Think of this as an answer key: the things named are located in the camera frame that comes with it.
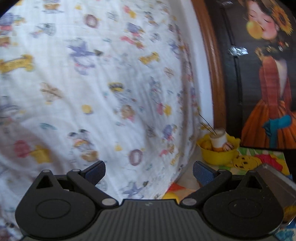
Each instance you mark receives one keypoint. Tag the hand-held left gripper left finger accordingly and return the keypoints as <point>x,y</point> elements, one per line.
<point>96,172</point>

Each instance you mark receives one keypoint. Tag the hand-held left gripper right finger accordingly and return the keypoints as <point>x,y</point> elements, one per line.
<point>203,173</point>

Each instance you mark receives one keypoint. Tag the yellow lemon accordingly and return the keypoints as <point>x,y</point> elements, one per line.
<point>171,197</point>

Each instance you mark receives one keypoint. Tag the metal tray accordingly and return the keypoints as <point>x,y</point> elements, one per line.
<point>272,183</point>

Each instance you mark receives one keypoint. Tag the yellow plastic bowl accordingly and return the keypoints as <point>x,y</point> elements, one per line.
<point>217,157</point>

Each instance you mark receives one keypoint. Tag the yellow fruit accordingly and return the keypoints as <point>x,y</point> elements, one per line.
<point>206,144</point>

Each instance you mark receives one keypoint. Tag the striped shell in bowl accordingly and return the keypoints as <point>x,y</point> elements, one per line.
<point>227,147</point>

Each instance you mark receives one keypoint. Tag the white jar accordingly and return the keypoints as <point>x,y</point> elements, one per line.
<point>218,139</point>

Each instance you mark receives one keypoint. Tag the twig with yellow flowers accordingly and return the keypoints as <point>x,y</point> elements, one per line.
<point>204,127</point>

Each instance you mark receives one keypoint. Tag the black cabinet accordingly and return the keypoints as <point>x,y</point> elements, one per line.
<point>233,92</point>

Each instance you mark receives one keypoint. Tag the white cartoon printed blanket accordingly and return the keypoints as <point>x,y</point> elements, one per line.
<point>92,81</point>

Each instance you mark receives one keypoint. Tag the brown wooden frame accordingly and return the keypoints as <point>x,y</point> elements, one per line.
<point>215,69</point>

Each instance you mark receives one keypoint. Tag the wall poster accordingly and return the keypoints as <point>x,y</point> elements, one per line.
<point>272,92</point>

